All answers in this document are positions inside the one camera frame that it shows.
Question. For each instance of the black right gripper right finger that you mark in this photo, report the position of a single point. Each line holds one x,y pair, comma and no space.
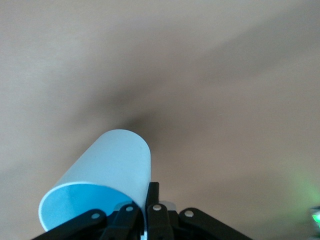
157,220

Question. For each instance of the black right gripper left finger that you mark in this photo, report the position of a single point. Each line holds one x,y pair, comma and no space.
125,222

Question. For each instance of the light blue plastic cup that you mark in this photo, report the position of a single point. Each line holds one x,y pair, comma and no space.
112,162

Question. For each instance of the brown table cloth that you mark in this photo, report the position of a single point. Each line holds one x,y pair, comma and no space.
200,75

